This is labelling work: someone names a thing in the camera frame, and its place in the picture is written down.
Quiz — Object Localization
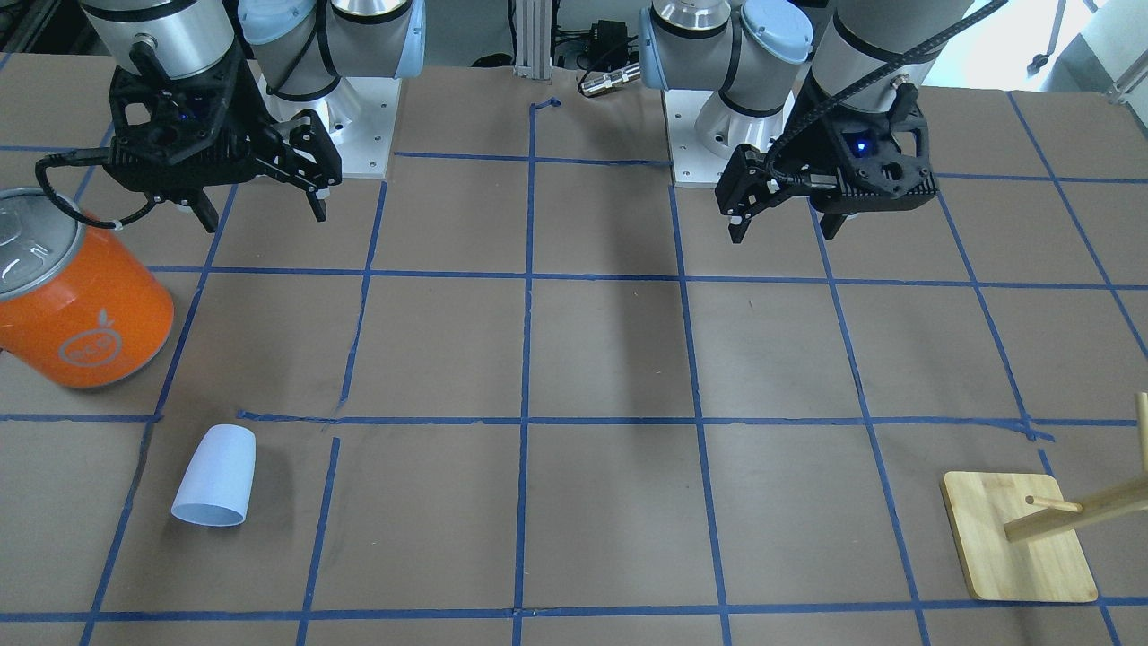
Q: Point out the aluminium frame post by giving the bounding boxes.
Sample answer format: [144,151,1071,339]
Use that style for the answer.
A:
[509,0,554,81]

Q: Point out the large orange can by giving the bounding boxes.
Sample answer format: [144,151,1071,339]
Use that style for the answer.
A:
[1,188,174,389]

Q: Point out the black power adapter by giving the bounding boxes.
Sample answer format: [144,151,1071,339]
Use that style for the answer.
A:
[587,20,628,60]

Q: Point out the silver cable connector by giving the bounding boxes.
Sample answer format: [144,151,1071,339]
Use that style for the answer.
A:
[577,63,642,98]

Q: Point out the light blue plastic cup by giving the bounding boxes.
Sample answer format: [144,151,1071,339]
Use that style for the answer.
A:
[170,425,256,528]

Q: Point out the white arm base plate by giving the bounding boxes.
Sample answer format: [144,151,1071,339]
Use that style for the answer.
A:
[662,88,806,189]
[256,73,403,179]

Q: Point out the wooden cup rack stand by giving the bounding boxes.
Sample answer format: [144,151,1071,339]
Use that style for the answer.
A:
[934,391,1145,604]

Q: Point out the black gripper, camera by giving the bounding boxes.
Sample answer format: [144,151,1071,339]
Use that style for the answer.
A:
[106,41,342,233]
[715,81,939,244]

